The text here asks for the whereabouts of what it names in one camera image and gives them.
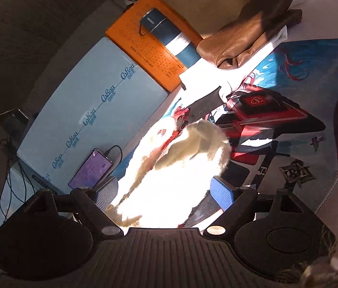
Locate smartphone with lit screen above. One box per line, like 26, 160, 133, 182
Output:
68, 149, 112, 189

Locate large light blue box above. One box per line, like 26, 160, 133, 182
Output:
18, 38, 168, 193

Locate cream knitted sweater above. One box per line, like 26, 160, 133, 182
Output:
105, 118, 231, 229

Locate black phone charging cable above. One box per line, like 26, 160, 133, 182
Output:
104, 144, 124, 168

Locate orange cardboard box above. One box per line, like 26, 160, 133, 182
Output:
106, 0, 202, 92

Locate folded brown garment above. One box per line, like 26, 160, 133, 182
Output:
197, 0, 302, 70

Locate black hanging cables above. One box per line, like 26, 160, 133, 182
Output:
0, 137, 38, 222

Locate blue white thermos bottle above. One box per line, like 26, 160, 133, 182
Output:
140, 8, 201, 68

